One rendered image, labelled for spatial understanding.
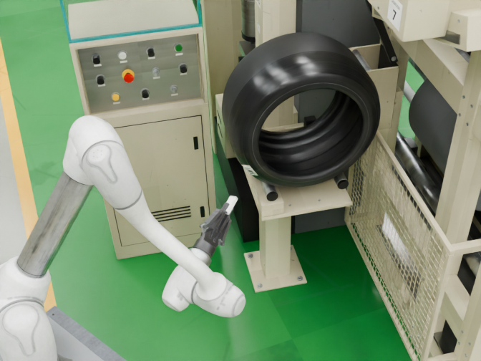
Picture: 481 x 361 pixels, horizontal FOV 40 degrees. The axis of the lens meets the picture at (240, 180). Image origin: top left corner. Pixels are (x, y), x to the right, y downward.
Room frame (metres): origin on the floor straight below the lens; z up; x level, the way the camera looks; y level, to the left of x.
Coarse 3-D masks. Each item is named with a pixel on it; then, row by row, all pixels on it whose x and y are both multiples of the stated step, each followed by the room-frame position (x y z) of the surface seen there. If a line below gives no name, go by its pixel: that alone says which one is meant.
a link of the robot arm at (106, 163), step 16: (96, 144) 1.49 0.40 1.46; (112, 144) 1.49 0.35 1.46; (96, 160) 1.39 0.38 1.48; (112, 160) 1.40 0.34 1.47; (128, 160) 1.47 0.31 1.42; (96, 176) 1.38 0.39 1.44; (112, 176) 1.38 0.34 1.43; (128, 176) 1.41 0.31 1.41; (112, 192) 1.37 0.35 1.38; (128, 192) 1.39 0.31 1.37
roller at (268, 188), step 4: (264, 184) 1.92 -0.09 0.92; (268, 184) 1.91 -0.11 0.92; (264, 188) 1.90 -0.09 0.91; (268, 188) 1.89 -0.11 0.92; (272, 188) 1.89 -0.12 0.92; (264, 192) 1.90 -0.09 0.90; (268, 192) 1.87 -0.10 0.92; (272, 192) 1.87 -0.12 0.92; (276, 192) 1.88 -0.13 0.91; (268, 196) 1.86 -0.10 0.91; (272, 196) 1.86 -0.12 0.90; (276, 196) 1.86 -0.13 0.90; (268, 200) 1.86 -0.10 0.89; (272, 200) 1.86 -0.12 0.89
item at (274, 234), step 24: (264, 0) 2.24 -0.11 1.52; (288, 0) 2.25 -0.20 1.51; (264, 24) 2.24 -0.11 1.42; (288, 24) 2.25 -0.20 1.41; (288, 120) 2.26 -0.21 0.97; (288, 216) 2.26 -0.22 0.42; (264, 240) 2.25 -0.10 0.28; (288, 240) 2.26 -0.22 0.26; (264, 264) 2.25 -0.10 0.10; (288, 264) 2.26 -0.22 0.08
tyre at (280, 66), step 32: (256, 64) 1.99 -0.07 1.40; (288, 64) 1.92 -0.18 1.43; (320, 64) 1.92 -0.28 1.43; (352, 64) 1.97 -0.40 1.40; (224, 96) 2.04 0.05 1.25; (256, 96) 1.87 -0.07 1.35; (288, 96) 1.86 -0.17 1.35; (352, 96) 1.91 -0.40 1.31; (256, 128) 1.85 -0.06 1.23; (320, 128) 2.17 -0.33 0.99; (352, 128) 2.09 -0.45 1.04; (256, 160) 1.85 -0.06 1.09; (288, 160) 2.07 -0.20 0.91; (320, 160) 2.04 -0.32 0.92; (352, 160) 1.91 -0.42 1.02
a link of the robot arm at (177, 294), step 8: (176, 272) 1.49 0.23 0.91; (184, 272) 1.48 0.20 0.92; (168, 280) 1.48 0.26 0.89; (176, 280) 1.46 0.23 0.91; (184, 280) 1.45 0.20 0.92; (192, 280) 1.45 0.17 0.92; (168, 288) 1.45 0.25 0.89; (176, 288) 1.44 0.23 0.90; (184, 288) 1.43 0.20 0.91; (192, 288) 1.42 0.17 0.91; (168, 296) 1.42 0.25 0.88; (176, 296) 1.42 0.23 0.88; (184, 296) 1.42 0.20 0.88; (192, 296) 1.41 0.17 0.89; (168, 304) 1.41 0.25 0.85; (176, 304) 1.40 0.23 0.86; (184, 304) 1.41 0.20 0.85
